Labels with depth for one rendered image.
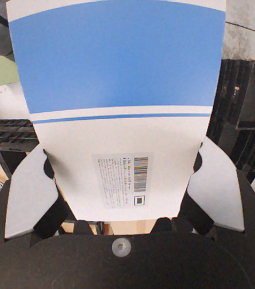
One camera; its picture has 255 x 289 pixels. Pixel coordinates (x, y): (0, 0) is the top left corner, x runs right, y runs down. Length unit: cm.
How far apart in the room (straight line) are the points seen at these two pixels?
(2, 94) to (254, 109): 145
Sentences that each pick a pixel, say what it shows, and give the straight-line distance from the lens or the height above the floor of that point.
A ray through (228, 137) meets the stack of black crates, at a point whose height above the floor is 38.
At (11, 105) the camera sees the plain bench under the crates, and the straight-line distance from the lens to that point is 72.
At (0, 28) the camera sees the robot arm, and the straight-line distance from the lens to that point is 42.
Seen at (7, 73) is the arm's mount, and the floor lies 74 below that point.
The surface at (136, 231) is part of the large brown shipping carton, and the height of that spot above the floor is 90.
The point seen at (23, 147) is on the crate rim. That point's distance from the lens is 44.
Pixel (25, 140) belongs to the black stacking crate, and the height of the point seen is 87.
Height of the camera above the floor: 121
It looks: 58 degrees down
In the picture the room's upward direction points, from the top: 177 degrees clockwise
